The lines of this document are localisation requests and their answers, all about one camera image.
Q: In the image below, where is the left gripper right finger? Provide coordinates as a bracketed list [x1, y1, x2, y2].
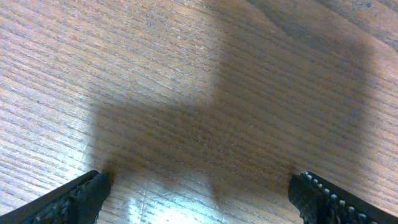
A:
[288, 171, 397, 224]

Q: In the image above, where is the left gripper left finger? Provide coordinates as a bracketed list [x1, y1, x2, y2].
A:
[1, 170, 111, 224]

